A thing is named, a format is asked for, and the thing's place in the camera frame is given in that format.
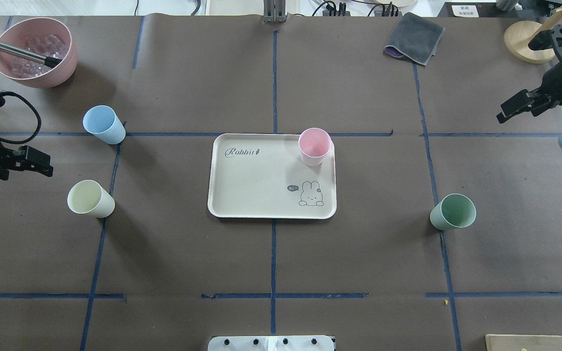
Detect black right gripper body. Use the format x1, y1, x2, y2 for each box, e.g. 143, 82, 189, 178
530, 62, 562, 117

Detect pink cup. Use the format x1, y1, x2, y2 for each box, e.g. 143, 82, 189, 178
298, 127, 334, 167

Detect cream rabbit tray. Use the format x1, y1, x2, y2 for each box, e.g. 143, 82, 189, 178
207, 133, 337, 219

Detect wooden mug tree stand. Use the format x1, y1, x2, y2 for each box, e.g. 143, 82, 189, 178
504, 6, 562, 65

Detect cream yellow cup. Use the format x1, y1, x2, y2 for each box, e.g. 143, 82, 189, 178
67, 180, 116, 218

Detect blue cup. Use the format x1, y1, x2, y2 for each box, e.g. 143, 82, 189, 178
82, 106, 126, 145

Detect metal black-tipped tongs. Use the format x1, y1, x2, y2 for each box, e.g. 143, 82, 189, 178
0, 41, 63, 68

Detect grey folded cloth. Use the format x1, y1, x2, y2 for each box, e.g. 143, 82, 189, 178
383, 13, 445, 66

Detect pink bowl with ice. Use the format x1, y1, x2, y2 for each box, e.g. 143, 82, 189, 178
0, 17, 78, 88

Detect green cup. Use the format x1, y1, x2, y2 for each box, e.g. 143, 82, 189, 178
429, 194, 477, 231

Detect wooden cutting board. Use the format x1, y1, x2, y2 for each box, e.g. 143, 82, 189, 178
485, 334, 562, 351

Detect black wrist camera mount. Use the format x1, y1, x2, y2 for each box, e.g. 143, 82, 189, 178
528, 24, 562, 61

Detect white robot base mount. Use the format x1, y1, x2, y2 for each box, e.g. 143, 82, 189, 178
207, 335, 336, 351

